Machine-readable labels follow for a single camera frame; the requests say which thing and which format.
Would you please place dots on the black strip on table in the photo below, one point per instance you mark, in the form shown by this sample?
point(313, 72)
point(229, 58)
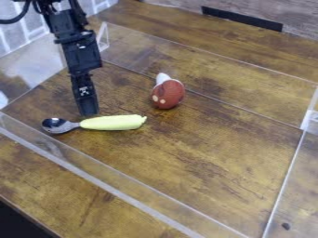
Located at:
point(261, 23)

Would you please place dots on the clear acrylic right barrier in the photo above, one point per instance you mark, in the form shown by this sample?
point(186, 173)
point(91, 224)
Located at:
point(294, 216)

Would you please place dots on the green handled metal spoon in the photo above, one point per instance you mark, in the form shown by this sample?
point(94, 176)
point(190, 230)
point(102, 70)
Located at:
point(105, 123)

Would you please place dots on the red toy mushroom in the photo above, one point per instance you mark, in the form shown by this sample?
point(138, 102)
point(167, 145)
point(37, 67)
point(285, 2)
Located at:
point(167, 93)

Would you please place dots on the clear acrylic front barrier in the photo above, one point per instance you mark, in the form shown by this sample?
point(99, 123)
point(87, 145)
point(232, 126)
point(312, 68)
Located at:
point(178, 215)

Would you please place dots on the clear acrylic barrier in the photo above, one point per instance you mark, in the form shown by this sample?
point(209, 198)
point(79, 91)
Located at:
point(178, 215)
point(294, 216)

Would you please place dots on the clear acrylic triangular bracket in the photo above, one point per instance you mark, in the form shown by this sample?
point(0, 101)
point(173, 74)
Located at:
point(103, 36)

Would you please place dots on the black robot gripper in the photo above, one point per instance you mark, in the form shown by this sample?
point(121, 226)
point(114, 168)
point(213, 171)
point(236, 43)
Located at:
point(79, 45)

